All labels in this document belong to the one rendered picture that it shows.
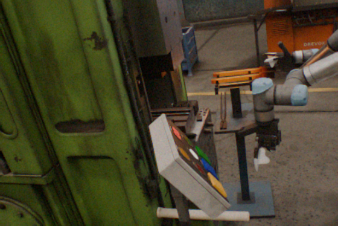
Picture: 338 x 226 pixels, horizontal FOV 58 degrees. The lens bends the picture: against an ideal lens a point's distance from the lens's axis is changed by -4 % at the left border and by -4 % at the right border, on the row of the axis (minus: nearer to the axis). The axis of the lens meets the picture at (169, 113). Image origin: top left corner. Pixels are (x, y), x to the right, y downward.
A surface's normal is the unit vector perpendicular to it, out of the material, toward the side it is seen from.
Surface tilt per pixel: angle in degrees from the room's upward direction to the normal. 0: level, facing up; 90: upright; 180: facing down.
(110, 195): 90
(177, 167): 90
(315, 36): 90
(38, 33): 89
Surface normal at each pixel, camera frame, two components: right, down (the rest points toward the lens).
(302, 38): -0.35, 0.45
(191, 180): 0.15, 0.38
